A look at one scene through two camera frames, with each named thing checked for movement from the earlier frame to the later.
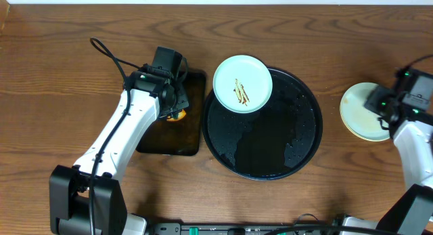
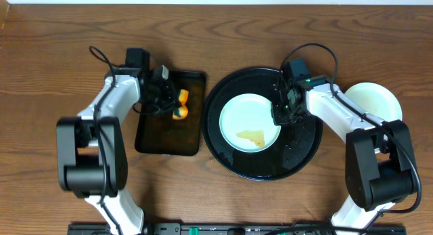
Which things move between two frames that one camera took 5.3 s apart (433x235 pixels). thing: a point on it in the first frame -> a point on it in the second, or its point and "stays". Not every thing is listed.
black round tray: [272, 142] stays
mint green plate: [242, 84] -> [247, 124]
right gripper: [371, 99] -> [278, 118]
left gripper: [180, 101] -> [166, 101]
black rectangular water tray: [181, 137] stays
